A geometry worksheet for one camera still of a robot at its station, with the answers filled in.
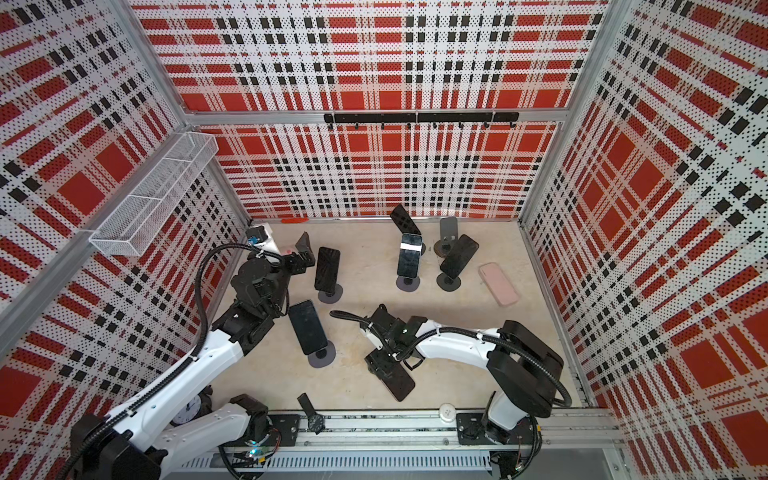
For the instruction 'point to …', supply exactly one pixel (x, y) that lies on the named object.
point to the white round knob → (447, 412)
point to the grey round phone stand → (448, 282)
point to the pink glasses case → (503, 291)
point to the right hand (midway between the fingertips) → (383, 363)
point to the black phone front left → (307, 327)
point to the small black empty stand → (315, 420)
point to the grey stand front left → (324, 356)
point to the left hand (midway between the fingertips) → (291, 241)
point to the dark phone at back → (409, 256)
